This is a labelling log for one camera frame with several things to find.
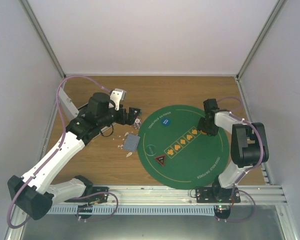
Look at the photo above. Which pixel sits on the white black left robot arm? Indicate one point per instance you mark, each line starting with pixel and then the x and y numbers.
pixel 34 192

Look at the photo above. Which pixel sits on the silver aluminium poker case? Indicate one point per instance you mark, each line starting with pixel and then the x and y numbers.
pixel 70 110

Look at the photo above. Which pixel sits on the blue playing card deck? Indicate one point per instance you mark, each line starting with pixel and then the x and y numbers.
pixel 131 143

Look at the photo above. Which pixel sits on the clear round dealer button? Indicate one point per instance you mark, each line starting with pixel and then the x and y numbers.
pixel 150 150

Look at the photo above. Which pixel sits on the black red triangular all-in button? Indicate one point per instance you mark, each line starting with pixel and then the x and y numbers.
pixel 161 159

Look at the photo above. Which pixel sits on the grey slotted cable duct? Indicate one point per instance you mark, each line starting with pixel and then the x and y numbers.
pixel 149 210

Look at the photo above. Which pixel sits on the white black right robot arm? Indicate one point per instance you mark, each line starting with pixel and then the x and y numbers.
pixel 248 147

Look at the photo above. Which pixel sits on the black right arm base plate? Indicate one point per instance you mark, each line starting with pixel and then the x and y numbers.
pixel 208 195

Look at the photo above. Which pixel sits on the blue small blind button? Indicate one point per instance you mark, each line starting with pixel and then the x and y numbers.
pixel 166 121

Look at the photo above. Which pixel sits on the round green poker mat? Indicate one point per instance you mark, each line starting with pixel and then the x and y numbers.
pixel 192 159

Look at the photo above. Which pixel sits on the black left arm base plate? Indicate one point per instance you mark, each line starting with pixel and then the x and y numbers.
pixel 100 198

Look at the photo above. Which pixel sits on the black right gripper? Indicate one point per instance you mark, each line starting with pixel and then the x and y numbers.
pixel 200 126

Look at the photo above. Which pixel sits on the blue orange 10 chip stack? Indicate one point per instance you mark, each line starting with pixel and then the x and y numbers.
pixel 137 123

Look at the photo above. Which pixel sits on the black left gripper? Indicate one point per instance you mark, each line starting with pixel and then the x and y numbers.
pixel 123 120

